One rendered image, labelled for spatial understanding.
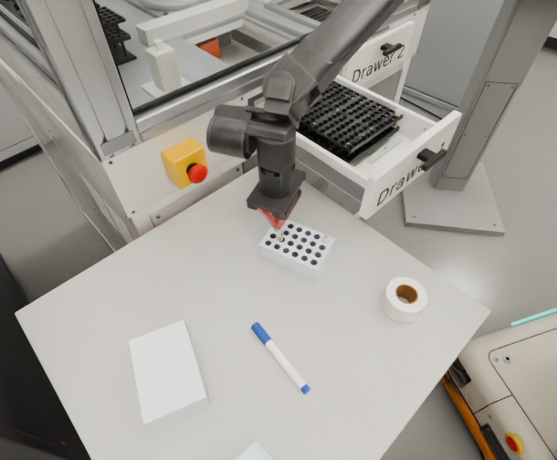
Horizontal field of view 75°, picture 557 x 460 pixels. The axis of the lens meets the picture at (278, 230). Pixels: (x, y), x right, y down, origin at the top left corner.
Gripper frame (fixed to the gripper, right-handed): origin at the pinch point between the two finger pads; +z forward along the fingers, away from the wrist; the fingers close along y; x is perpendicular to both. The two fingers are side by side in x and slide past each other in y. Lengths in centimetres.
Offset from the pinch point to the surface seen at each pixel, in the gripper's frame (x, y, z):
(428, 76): 14, -207, 69
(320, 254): 8.3, -0.6, 5.8
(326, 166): 3.6, -15.9, -2.0
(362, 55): -1, -56, -6
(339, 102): 0.0, -34.2, -5.1
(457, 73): 29, -201, 61
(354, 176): 9.9, -13.5, -3.5
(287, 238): 1.3, -1.2, 5.2
